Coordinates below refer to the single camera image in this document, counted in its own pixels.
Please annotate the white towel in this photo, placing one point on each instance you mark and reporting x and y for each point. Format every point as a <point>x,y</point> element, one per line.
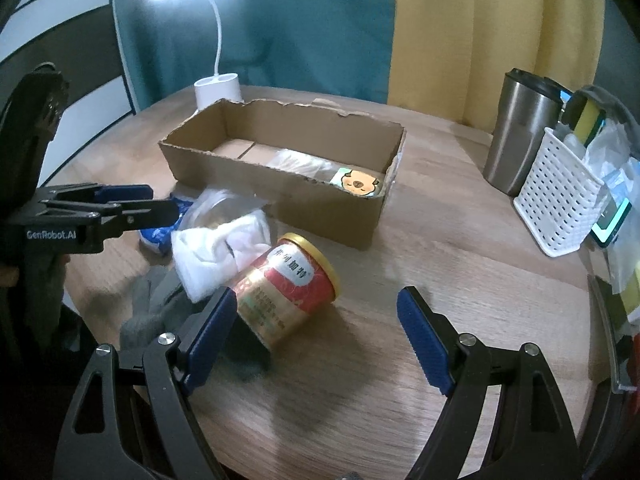
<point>205,258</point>

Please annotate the brown cardboard box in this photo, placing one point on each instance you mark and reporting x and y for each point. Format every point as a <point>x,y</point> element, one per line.
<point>228,144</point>

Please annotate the cartoon tissue pack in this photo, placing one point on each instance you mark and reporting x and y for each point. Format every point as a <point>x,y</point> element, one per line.
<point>358,182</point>

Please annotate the white perforated plastic basket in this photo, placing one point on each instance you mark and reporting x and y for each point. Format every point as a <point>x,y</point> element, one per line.
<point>561,199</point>

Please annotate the yellow green sponge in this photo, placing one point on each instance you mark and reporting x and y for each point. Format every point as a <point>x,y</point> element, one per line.
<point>587,118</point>

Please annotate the clear snack bag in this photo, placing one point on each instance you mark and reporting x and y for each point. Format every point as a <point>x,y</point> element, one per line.
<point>216,206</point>

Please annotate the yellow curtain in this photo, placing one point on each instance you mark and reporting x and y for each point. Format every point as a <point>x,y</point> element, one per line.
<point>449,57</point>

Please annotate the grey knit glove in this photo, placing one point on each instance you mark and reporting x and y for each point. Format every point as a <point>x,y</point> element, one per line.
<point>160,304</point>

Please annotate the cotton swab bag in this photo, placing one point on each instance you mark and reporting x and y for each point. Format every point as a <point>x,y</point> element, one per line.
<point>303,164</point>

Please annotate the blue white packet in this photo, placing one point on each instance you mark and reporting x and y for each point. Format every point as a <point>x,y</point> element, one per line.
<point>158,240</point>

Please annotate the steel travel mug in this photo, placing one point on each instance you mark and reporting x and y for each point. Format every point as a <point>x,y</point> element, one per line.
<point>528,104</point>

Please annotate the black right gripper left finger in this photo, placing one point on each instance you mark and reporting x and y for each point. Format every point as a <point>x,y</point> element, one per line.
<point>99,438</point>

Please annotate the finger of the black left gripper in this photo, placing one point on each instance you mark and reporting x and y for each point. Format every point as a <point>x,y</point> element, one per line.
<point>115,218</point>
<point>115,192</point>

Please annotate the red gold tin can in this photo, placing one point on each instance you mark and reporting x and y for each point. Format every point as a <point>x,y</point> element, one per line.
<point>283,287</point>

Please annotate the teal curtain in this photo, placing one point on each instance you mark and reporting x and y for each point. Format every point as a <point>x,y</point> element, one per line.
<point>339,47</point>

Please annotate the clear plastic bag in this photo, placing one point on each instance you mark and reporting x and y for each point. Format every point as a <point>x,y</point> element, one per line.
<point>613,156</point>

